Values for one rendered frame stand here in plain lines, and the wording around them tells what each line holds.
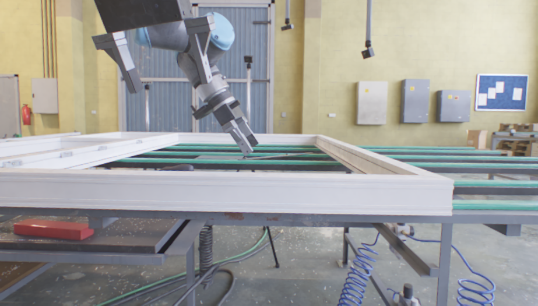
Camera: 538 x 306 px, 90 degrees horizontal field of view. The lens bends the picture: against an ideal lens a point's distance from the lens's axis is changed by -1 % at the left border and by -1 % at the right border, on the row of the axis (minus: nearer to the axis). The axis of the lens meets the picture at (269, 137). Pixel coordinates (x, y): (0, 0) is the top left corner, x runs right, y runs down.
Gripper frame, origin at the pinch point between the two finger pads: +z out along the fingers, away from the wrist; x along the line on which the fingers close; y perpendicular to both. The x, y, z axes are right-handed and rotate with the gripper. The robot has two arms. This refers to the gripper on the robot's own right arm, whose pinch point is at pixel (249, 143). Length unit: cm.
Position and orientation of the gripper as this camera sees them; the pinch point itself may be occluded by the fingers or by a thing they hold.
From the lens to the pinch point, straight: 82.1
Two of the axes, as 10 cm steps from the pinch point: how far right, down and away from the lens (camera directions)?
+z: 5.5, 8.3, 0.7
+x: 0.9, -1.4, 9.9
